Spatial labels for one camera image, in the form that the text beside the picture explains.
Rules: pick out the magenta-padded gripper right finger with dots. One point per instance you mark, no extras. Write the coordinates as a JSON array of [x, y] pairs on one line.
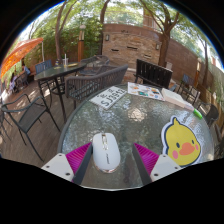
[[147, 160]]

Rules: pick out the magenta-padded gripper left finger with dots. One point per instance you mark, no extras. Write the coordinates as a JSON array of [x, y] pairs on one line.
[[77, 160]]

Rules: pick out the white computer mouse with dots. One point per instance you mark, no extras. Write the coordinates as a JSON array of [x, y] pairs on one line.
[[105, 151]]

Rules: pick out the dark rectangular patio table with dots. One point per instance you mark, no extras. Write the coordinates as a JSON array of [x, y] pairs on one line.
[[58, 70]]

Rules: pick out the wooden lantern post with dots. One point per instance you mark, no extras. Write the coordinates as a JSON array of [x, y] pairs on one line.
[[81, 43]]

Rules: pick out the blue slatted chair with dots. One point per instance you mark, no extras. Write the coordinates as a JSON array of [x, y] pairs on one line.
[[43, 66]]

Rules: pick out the dark blue metal chair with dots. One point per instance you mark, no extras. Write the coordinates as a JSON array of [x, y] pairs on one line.
[[187, 81]]

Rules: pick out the wall lamp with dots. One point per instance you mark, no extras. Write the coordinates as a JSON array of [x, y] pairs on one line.
[[157, 46], [107, 37]]

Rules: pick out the white bottle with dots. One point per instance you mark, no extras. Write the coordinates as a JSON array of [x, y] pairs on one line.
[[65, 60]]

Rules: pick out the white licence plate sign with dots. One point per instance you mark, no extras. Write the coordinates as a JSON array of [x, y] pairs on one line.
[[108, 97]]

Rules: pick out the person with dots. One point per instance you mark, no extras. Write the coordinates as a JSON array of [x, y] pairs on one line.
[[14, 81], [25, 70]]

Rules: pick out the orange patio umbrella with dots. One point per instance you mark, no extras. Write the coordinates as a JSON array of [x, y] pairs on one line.
[[20, 53]]

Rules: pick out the grey metal mesh chair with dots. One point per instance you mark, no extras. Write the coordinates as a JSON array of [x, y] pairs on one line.
[[31, 115]]

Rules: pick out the dark wicker chair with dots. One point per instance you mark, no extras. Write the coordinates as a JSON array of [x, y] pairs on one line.
[[95, 61], [96, 83]]

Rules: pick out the yellow duck-shaped mouse pad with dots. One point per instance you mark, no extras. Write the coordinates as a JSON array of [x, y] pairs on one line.
[[181, 141]]

